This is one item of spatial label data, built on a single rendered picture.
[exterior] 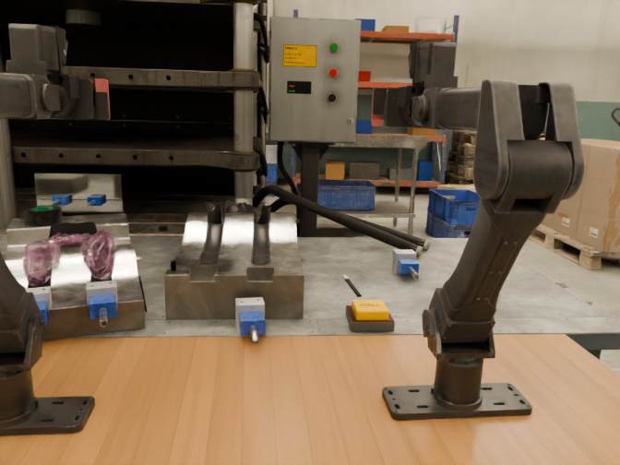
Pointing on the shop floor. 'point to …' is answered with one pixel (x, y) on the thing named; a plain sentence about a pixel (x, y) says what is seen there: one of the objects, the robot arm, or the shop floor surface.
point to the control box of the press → (312, 96)
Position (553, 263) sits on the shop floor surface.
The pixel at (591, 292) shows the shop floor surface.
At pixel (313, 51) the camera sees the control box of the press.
